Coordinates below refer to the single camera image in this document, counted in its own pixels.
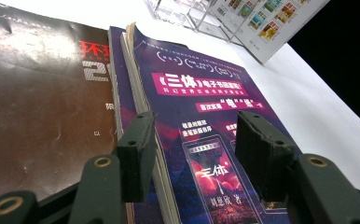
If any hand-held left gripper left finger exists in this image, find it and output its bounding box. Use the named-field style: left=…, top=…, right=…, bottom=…
left=116, top=110, right=158, bottom=203

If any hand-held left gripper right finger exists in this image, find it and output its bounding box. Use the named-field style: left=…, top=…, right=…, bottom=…
left=233, top=109, right=299, bottom=203

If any dark brown magazine red print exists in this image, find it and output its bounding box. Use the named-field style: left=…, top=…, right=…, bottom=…
left=0, top=0, right=120, bottom=207

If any white book with picture grid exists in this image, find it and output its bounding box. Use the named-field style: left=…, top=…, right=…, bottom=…
left=210, top=0, right=331, bottom=65

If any white table cover sheet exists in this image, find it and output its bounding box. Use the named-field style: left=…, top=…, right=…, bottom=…
left=0, top=0, right=360, bottom=198

